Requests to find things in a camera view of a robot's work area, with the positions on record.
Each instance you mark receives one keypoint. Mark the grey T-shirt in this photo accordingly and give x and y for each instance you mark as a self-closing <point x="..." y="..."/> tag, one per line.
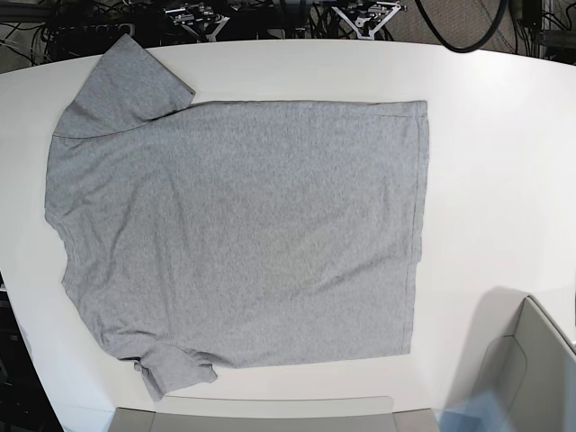
<point x="235" y="233"/>

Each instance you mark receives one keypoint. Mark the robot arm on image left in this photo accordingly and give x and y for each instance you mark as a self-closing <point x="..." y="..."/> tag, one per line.
<point x="199" y="20"/>

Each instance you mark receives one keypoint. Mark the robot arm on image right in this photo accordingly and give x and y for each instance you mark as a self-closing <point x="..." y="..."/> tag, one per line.
<point x="367" y="18"/>

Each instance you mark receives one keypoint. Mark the grey bin at bottom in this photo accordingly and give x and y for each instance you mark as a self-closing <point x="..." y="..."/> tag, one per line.
<point x="196" y="414"/>

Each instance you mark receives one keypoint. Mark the grey bin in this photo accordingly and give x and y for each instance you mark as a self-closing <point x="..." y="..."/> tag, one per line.
<point x="532" y="372"/>
<point x="196" y="414"/>

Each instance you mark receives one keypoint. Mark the grey bin at right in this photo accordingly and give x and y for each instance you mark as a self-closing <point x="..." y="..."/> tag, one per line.
<point x="532" y="372"/>

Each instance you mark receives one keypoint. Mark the blue translucent object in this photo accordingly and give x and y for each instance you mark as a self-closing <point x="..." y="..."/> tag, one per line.
<point x="482" y="412"/>

